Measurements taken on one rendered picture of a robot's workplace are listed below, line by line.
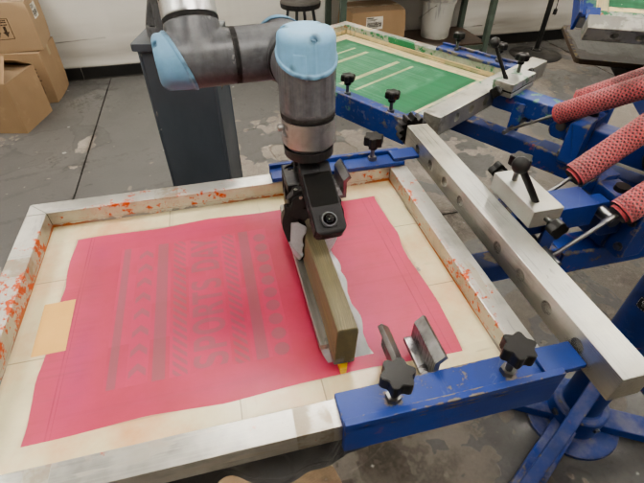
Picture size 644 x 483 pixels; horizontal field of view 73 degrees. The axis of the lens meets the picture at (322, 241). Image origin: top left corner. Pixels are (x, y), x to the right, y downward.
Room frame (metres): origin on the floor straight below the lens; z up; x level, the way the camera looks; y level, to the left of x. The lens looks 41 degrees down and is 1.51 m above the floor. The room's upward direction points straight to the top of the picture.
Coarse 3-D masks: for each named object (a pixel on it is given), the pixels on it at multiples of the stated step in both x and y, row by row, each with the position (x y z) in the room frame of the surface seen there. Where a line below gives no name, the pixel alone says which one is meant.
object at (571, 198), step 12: (552, 192) 0.68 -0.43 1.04; (564, 192) 0.68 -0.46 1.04; (576, 192) 0.68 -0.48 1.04; (504, 204) 0.64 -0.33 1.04; (564, 204) 0.64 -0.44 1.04; (576, 204) 0.64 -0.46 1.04; (588, 204) 0.64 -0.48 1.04; (516, 216) 0.60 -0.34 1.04; (564, 216) 0.62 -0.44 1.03; (576, 216) 0.63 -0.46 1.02; (588, 216) 0.64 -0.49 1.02; (528, 228) 0.61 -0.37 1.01; (540, 228) 0.61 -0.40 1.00
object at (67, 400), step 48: (288, 288) 0.51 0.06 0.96; (384, 288) 0.51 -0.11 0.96; (96, 336) 0.41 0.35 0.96; (48, 384) 0.33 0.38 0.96; (96, 384) 0.33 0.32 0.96; (144, 384) 0.33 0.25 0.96; (192, 384) 0.33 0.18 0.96; (240, 384) 0.33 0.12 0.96; (288, 384) 0.33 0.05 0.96; (48, 432) 0.26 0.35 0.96
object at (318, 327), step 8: (280, 208) 0.70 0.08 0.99; (296, 264) 0.53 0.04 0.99; (304, 264) 0.53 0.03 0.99; (304, 272) 0.51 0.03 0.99; (304, 280) 0.50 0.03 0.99; (304, 288) 0.48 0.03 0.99; (312, 296) 0.46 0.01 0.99; (312, 304) 0.44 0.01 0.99; (312, 312) 0.43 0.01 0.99; (312, 320) 0.41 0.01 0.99; (320, 320) 0.41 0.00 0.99; (320, 328) 0.40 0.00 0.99; (320, 336) 0.38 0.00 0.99; (320, 344) 0.37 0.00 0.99; (328, 344) 0.37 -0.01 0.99
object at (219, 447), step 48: (144, 192) 0.75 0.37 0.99; (192, 192) 0.75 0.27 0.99; (240, 192) 0.77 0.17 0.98; (48, 240) 0.63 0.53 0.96; (432, 240) 0.62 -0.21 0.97; (0, 288) 0.48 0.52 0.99; (480, 288) 0.48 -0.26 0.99; (0, 336) 0.38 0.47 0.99; (528, 336) 0.38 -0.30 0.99; (0, 384) 0.33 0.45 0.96; (192, 432) 0.24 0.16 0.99; (240, 432) 0.24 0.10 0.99; (288, 432) 0.24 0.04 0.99; (336, 432) 0.25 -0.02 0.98; (0, 480) 0.19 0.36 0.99; (48, 480) 0.19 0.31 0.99; (96, 480) 0.19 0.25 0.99; (144, 480) 0.20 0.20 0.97
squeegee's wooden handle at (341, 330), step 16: (304, 240) 0.54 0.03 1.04; (320, 240) 0.52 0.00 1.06; (304, 256) 0.54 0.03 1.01; (320, 256) 0.48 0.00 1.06; (320, 272) 0.45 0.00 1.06; (336, 272) 0.45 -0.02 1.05; (320, 288) 0.43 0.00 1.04; (336, 288) 0.42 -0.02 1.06; (320, 304) 0.42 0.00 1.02; (336, 304) 0.39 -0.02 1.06; (336, 320) 0.36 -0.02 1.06; (352, 320) 0.36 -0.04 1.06; (336, 336) 0.34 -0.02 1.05; (352, 336) 0.35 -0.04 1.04; (336, 352) 0.34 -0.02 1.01; (352, 352) 0.35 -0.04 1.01
